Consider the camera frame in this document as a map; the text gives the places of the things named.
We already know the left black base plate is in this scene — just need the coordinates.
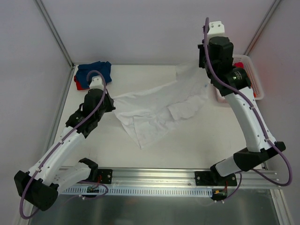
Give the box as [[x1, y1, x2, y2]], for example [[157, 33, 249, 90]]
[[87, 168, 113, 184]]

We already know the white plastic basket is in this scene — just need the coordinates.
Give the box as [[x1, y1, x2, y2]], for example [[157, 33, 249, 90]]
[[217, 54, 264, 100]]

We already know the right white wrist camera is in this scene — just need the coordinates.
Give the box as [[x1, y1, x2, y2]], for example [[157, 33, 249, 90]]
[[204, 21, 225, 39]]

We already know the white slotted cable duct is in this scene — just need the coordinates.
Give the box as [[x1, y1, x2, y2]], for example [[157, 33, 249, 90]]
[[62, 185, 212, 197]]

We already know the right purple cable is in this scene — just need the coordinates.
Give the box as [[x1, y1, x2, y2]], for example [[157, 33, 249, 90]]
[[202, 17, 293, 187]]

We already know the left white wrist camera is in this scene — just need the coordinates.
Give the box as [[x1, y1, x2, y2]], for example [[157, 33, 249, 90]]
[[89, 76, 104, 90]]

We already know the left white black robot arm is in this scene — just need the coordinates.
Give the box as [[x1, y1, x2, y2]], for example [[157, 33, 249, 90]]
[[14, 89, 115, 211]]

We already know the aluminium mounting rail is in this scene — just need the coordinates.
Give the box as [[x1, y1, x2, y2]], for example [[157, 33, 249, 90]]
[[56, 166, 282, 188]]

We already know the white t shirt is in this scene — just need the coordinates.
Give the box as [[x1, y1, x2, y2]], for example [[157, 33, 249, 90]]
[[114, 61, 209, 149]]

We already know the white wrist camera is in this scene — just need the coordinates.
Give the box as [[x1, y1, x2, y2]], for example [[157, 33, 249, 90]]
[[204, 21, 225, 39], [89, 76, 104, 90]]

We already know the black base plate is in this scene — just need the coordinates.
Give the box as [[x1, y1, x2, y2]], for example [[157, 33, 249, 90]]
[[87, 168, 113, 184], [195, 171, 237, 187]]

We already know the folded red t shirt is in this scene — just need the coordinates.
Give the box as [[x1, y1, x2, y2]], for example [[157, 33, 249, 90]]
[[74, 75, 89, 90]]

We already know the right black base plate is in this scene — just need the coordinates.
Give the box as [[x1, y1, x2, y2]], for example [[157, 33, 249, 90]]
[[195, 171, 237, 187]]

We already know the folded blue t shirt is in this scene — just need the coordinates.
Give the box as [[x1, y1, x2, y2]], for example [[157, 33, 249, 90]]
[[76, 61, 113, 90]]

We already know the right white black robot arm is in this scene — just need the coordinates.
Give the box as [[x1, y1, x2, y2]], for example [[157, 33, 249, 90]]
[[198, 37, 286, 186]]

